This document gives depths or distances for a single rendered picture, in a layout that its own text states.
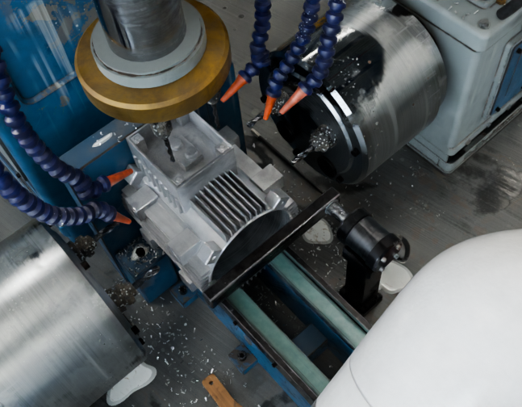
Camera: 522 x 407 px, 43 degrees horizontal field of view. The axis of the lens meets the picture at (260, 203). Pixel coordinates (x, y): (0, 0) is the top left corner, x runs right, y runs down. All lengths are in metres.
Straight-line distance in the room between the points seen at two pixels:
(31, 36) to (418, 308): 0.72
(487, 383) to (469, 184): 0.99
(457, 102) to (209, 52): 0.52
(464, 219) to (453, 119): 0.20
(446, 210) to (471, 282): 0.94
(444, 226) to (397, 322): 0.91
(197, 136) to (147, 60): 0.25
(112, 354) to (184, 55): 0.38
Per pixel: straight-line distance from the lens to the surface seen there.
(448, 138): 1.23
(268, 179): 0.96
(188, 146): 0.94
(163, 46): 0.73
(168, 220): 0.96
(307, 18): 0.89
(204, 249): 0.90
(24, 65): 0.97
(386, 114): 0.99
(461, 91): 1.13
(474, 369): 0.33
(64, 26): 0.97
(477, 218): 1.27
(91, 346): 0.86
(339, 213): 0.99
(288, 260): 1.07
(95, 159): 0.95
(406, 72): 1.01
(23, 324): 0.84
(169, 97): 0.73
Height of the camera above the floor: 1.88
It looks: 59 degrees down
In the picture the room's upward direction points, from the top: 8 degrees counter-clockwise
